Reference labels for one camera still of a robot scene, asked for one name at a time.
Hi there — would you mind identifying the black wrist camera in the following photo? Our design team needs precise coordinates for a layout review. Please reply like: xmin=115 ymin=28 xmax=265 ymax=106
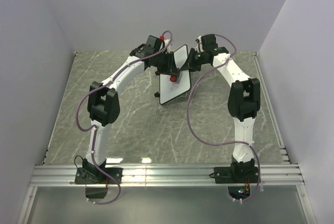
xmin=143 ymin=35 xmax=164 ymax=55
xmin=200 ymin=34 xmax=218 ymax=51

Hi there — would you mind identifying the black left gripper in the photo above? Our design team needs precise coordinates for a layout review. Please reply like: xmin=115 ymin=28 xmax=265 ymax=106
xmin=154 ymin=51 xmax=180 ymax=76

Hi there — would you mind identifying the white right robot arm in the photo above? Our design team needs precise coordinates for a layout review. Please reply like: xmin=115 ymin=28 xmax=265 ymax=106
xmin=186 ymin=48 xmax=260 ymax=182

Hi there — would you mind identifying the small black-framed whiteboard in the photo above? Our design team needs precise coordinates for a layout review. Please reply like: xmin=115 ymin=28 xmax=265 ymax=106
xmin=159 ymin=44 xmax=192 ymax=105

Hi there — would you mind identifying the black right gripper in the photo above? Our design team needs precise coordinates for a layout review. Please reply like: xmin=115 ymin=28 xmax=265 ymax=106
xmin=180 ymin=49 xmax=208 ymax=73

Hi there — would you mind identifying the red and black whiteboard eraser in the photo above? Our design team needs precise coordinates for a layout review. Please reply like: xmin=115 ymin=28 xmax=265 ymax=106
xmin=170 ymin=68 xmax=181 ymax=82

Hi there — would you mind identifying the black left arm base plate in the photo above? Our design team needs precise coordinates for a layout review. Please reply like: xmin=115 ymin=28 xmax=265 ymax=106
xmin=74 ymin=167 xmax=123 ymax=185

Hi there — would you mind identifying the aluminium side rail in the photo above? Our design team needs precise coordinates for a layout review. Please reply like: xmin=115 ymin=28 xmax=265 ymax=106
xmin=252 ymin=52 xmax=291 ymax=164

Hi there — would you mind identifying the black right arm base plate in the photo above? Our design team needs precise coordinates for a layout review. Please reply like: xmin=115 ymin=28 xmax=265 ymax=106
xmin=209 ymin=167 xmax=259 ymax=184

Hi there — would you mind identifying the aluminium extrusion rail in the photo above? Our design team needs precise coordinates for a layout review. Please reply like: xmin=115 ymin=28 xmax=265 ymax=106
xmin=29 ymin=163 xmax=305 ymax=187

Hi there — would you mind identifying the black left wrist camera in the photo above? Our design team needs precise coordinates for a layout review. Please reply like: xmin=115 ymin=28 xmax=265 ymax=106
xmin=143 ymin=35 xmax=164 ymax=55

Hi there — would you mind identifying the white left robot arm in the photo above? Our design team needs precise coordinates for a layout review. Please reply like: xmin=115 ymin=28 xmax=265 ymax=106
xmin=76 ymin=51 xmax=179 ymax=183

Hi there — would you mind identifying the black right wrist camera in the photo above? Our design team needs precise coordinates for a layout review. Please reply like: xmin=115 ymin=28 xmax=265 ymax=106
xmin=200 ymin=34 xmax=218 ymax=51

